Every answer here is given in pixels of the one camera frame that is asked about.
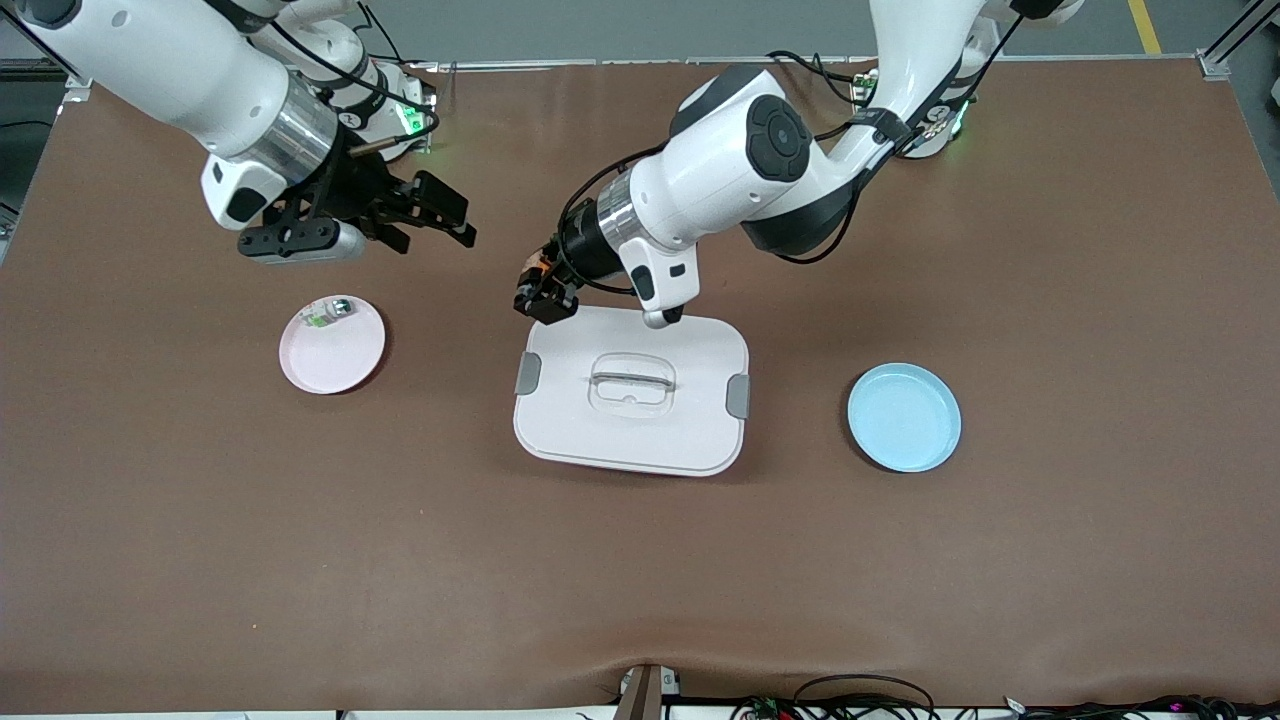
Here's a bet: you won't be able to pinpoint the pink round plate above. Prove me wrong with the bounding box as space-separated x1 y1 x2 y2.
279 295 387 395

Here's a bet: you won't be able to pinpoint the white lidded box, grey latches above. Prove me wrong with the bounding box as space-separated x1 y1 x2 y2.
513 305 751 478

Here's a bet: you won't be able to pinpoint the brown table mat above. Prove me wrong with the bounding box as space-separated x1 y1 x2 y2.
0 58 1280 713

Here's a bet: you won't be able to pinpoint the light blue round plate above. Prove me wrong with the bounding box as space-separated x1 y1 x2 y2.
847 362 962 473

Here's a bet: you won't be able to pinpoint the green and clear push-button switch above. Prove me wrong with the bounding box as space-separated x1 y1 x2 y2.
303 296 356 331

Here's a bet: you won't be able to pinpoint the black right arm base cable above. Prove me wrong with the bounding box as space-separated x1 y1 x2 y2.
355 5 413 67

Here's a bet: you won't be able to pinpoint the black arm base cable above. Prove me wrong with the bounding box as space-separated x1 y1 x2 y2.
765 50 879 103
355 5 413 67

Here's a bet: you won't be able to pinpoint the black left arm base cable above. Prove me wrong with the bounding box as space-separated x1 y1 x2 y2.
765 50 879 103

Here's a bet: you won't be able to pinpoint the aluminium frame profile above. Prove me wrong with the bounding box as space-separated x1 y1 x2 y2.
0 55 96 106
1195 0 1280 81

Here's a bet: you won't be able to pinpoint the grey metal bracket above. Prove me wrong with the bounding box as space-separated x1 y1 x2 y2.
615 663 683 720

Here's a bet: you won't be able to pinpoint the black looped cable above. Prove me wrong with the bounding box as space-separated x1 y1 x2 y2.
790 674 937 720

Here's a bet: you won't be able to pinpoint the black cable bundle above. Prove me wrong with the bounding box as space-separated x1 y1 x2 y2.
1000 693 1280 720

